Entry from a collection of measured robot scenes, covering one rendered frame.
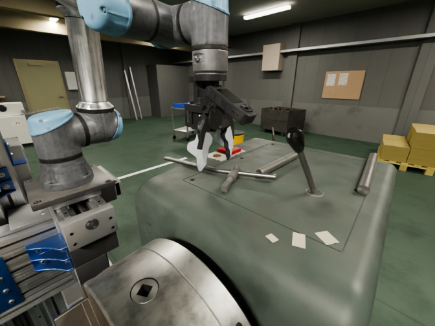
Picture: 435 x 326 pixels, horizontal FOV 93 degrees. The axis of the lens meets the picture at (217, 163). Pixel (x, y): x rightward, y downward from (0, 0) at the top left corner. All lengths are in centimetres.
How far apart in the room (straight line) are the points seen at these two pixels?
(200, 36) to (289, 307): 46
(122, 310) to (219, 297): 11
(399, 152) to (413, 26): 302
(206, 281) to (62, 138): 61
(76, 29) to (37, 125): 30
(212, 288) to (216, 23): 44
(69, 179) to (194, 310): 60
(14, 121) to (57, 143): 614
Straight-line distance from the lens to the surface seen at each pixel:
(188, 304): 30
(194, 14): 47
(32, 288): 97
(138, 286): 32
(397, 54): 674
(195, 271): 32
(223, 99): 43
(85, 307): 39
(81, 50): 81
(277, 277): 32
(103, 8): 42
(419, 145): 492
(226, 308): 31
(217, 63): 45
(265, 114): 674
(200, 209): 40
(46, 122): 77
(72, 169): 79
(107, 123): 83
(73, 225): 72
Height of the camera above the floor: 148
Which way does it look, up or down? 21 degrees down
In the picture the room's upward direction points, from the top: straight up
